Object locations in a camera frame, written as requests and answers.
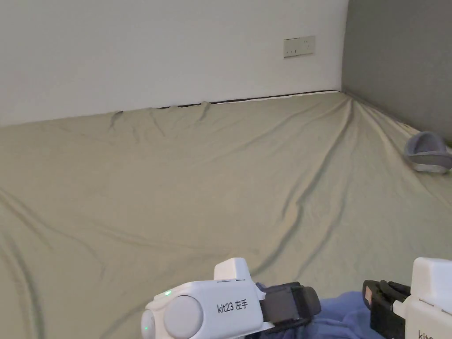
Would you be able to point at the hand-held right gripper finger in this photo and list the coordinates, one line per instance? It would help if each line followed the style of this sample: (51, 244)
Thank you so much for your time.
(378, 310)

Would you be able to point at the blue garment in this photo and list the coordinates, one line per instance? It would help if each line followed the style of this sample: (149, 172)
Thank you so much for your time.
(335, 317)

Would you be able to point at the grey fabric cap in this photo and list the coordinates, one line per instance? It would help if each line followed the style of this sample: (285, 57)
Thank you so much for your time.
(425, 150)

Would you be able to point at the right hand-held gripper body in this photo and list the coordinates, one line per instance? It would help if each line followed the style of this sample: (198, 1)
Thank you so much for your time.
(429, 303)

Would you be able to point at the wall socket panel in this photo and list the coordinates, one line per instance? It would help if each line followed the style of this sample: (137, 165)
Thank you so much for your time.
(299, 46)

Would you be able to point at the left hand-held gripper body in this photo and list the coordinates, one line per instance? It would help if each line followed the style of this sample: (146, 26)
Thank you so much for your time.
(197, 310)

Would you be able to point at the bed with beige sheet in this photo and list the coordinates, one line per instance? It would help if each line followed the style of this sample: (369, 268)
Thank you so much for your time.
(176, 183)

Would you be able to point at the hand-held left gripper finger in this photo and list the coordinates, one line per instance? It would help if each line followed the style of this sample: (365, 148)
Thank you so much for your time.
(286, 325)

